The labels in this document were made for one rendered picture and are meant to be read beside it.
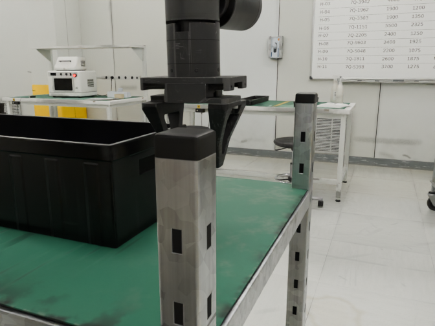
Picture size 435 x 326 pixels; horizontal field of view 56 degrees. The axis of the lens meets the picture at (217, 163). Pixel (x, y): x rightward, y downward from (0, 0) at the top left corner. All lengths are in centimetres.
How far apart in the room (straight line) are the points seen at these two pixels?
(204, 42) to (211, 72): 3
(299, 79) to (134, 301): 490
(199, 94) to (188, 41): 5
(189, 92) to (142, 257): 17
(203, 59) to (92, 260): 23
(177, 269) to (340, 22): 491
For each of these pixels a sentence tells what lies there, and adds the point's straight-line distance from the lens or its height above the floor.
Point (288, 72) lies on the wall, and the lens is 520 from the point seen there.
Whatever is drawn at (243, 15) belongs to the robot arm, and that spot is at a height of 120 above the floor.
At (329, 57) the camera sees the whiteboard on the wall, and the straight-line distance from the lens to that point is 510.
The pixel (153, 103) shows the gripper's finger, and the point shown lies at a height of 110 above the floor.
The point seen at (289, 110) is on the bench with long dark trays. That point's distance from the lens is 360.
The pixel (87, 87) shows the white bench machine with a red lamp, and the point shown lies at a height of 91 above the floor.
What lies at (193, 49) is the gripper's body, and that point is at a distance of 43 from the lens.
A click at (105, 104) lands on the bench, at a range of 441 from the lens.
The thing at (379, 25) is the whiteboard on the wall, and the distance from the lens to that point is 508.
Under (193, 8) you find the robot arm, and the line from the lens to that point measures 43.
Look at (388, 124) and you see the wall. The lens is 512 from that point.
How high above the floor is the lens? 114
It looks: 13 degrees down
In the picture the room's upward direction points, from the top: straight up
